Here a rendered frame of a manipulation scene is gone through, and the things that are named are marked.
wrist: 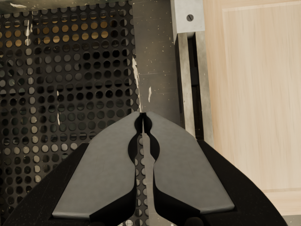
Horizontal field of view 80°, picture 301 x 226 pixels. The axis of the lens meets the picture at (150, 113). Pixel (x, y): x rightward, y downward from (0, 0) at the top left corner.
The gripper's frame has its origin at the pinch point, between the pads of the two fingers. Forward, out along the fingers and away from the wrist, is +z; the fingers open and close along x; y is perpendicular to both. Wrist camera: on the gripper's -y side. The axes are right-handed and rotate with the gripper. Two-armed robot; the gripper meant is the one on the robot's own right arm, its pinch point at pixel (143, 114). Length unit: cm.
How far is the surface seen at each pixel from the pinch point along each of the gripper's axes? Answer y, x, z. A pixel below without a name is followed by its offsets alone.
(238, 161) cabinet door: 25.1, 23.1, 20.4
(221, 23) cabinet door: -4.2, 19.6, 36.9
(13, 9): -7, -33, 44
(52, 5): -8, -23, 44
